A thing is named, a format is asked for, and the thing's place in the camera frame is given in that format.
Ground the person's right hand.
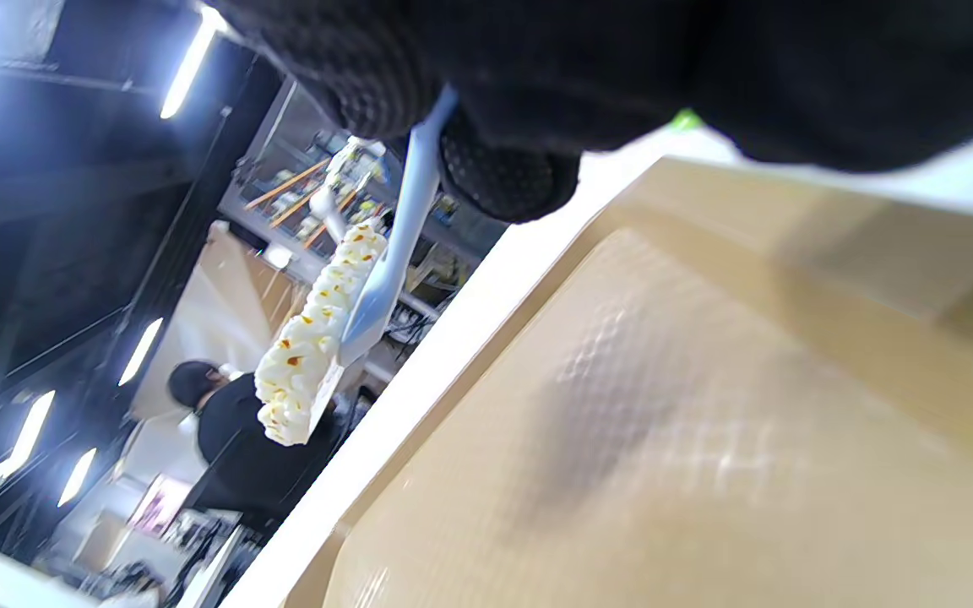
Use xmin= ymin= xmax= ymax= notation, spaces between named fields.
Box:
xmin=208 ymin=0 xmax=973 ymax=225

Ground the light blue dessert shovel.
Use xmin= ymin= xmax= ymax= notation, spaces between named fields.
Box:
xmin=337 ymin=83 xmax=462 ymax=369

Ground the brown plastic food tray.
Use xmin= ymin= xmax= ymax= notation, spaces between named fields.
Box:
xmin=284 ymin=156 xmax=973 ymax=608

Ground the white orange-speckled rice cake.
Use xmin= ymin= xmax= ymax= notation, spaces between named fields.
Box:
xmin=253 ymin=221 xmax=391 ymax=448

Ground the metal storage shelf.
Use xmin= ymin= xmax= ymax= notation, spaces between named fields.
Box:
xmin=218 ymin=78 xmax=508 ymax=343

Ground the ceiling light strip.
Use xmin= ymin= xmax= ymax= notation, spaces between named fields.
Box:
xmin=0 ymin=388 xmax=57 ymax=520
xmin=159 ymin=4 xmax=230 ymax=121
xmin=57 ymin=446 xmax=99 ymax=509
xmin=117 ymin=317 xmax=165 ymax=388

